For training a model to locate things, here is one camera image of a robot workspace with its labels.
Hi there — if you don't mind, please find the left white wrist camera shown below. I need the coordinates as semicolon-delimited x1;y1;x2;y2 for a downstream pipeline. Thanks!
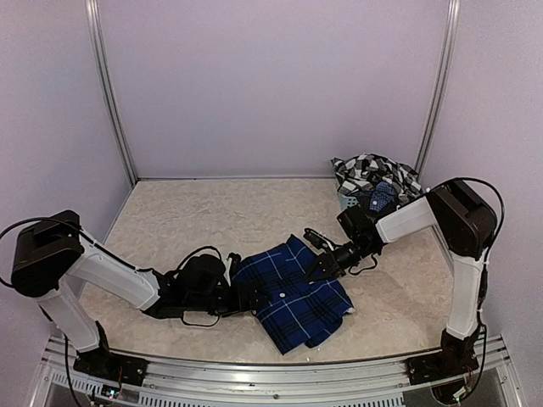
225;253;242;284

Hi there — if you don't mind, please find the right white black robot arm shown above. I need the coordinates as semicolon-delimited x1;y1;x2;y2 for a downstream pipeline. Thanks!
304;177;505;341

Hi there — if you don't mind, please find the aluminium frame post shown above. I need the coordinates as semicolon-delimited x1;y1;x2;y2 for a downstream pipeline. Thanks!
415;0;462;177
85;0;139;188

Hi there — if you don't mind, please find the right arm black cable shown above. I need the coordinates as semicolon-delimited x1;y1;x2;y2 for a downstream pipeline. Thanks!
462;177;507;255

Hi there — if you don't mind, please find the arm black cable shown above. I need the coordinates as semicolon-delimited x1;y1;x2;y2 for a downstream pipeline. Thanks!
462;177;507;255
0;215;221;327

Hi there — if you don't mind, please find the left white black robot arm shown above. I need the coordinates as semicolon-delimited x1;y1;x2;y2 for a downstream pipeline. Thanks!
1;210;268;377

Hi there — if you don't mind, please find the front aluminium rail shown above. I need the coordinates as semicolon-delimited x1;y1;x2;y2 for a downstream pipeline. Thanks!
27;337;525;406

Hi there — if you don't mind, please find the black white checkered shirt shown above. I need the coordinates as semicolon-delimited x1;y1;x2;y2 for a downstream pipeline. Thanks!
331;153;423;203

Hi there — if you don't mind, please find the right aluminium frame post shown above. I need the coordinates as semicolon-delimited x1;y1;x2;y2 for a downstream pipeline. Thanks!
415;0;462;177

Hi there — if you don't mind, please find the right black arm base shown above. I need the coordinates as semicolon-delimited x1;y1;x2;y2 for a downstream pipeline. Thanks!
406;326;480;385

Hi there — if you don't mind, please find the left aluminium frame post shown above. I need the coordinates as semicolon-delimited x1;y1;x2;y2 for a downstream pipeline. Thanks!
85;0;139;188

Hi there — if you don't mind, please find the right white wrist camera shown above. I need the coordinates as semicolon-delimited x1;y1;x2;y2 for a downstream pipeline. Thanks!
304;228;335;252

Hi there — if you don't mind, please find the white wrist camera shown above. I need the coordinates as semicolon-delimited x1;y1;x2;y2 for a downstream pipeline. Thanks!
225;253;242;284
304;228;335;252

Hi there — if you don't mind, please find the light blue plastic basket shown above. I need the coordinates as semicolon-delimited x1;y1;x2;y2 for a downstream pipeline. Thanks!
338;193;359;210

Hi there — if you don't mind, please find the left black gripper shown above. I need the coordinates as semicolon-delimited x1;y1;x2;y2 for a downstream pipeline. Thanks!
187;280;272;317

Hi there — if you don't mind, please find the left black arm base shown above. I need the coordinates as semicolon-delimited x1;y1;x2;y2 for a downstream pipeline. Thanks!
74;322;148;387

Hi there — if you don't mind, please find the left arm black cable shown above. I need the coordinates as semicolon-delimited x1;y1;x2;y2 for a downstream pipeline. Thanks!
0;215;221;327

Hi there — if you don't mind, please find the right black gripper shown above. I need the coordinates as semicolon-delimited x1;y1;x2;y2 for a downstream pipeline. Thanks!
304;238;373;282

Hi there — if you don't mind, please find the blue plaid long sleeve shirt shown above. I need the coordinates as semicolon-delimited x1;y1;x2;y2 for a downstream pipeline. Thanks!
232;235;355;354

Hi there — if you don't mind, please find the small blue check shirt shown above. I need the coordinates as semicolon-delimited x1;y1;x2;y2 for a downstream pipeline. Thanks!
357;181;399;214

